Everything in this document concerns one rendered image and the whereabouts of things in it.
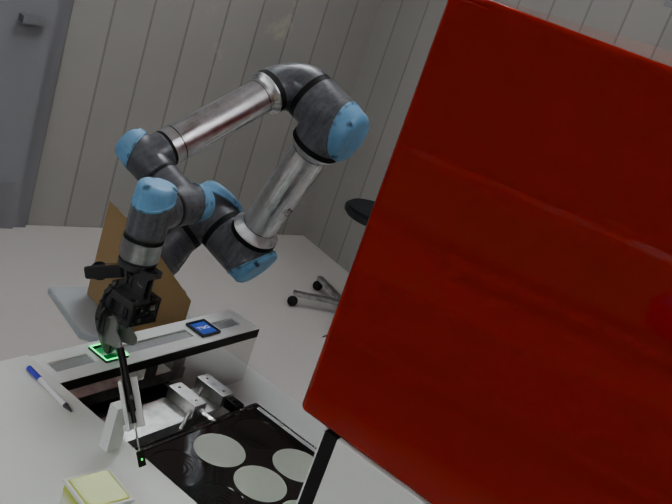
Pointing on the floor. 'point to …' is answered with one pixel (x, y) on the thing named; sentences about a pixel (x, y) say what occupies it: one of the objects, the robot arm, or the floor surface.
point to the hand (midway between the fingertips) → (106, 345)
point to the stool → (358, 210)
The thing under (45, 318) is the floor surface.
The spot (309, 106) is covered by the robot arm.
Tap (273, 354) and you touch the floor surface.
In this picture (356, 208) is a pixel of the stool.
